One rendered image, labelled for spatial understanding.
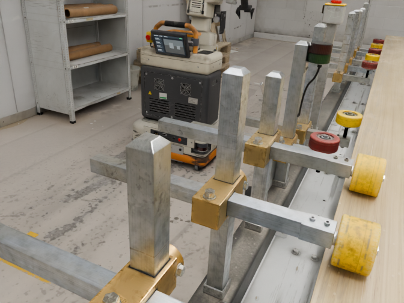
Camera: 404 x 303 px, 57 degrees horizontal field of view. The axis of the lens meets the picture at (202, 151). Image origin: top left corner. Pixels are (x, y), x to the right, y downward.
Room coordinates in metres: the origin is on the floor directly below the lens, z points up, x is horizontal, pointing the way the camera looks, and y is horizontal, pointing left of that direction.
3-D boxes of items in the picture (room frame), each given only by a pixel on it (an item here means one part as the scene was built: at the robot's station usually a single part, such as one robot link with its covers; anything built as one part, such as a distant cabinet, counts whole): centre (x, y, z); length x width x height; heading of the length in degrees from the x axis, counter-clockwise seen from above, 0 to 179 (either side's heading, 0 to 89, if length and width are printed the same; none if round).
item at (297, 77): (1.04, -0.26, 0.91); 0.04 x 0.04 x 0.48; 65
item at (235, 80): (0.58, -0.05, 0.93); 0.04 x 0.04 x 0.48; 65
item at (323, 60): (1.02, -0.30, 1.11); 0.06 x 0.06 x 0.02
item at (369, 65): (2.08, -0.89, 0.85); 0.08 x 0.08 x 0.11
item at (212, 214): (0.56, -0.04, 0.95); 0.14 x 0.06 x 0.05; 155
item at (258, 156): (0.79, -0.14, 0.95); 0.14 x 0.06 x 0.05; 155
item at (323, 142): (0.96, -0.34, 0.85); 0.08 x 0.08 x 0.11
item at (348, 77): (2.16, -0.71, 0.80); 0.43 x 0.03 x 0.04; 65
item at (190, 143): (2.45, 0.24, 0.23); 0.41 x 0.02 x 0.08; 67
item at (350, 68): (2.39, -0.82, 0.81); 0.43 x 0.03 x 0.04; 65
